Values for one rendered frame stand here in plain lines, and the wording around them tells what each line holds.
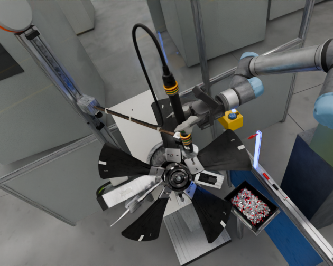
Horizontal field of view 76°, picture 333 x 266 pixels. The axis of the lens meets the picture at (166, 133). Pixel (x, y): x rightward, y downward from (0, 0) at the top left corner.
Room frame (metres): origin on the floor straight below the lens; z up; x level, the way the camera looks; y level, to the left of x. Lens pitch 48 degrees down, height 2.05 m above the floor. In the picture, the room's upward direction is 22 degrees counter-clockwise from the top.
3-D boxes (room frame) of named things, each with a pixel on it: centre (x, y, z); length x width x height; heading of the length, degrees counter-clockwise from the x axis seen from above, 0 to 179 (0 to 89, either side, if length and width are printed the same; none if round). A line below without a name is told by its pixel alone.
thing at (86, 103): (1.01, 0.34, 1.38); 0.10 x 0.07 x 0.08; 40
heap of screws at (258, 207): (0.38, -0.27, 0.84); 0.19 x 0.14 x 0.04; 19
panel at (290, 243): (0.47, -0.43, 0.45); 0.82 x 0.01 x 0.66; 5
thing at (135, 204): (0.51, 0.28, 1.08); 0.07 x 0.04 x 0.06; 106
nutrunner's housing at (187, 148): (0.53, -0.07, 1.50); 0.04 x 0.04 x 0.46
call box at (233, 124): (0.86, -0.40, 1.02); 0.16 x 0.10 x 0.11; 5
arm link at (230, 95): (0.56, -0.25, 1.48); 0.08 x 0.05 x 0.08; 5
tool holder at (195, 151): (0.54, -0.06, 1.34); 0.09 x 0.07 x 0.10; 40
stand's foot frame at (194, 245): (0.72, 0.09, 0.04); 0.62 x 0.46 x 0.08; 5
